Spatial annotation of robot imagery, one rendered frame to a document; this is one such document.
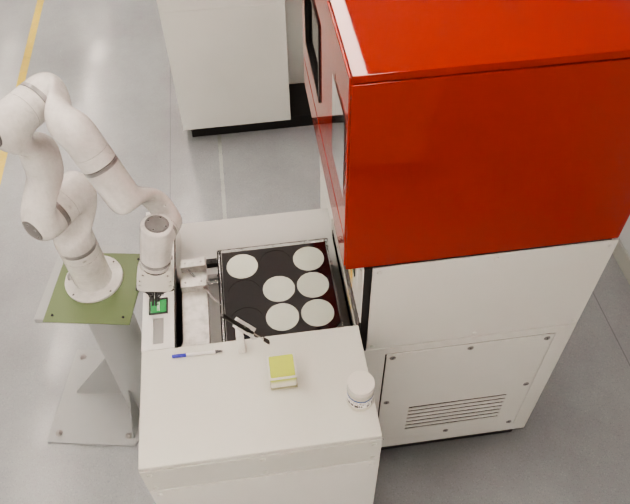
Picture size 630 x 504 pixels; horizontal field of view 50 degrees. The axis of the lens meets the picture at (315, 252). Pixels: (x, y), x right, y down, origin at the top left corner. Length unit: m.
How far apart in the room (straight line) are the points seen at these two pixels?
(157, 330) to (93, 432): 1.06
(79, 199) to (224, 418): 0.75
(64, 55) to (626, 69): 4.04
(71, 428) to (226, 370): 1.26
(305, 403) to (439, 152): 0.76
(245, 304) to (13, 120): 0.85
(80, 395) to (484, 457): 1.70
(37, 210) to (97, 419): 1.26
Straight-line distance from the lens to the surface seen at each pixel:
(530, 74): 1.44
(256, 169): 3.81
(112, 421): 2.99
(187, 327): 2.09
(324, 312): 2.05
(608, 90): 1.56
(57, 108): 1.67
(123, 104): 4.43
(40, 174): 1.89
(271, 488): 1.99
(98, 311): 2.26
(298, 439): 1.78
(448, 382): 2.36
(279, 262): 2.17
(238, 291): 2.11
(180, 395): 1.87
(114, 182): 1.69
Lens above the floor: 2.58
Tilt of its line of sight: 50 degrees down
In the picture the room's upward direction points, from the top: 1 degrees counter-clockwise
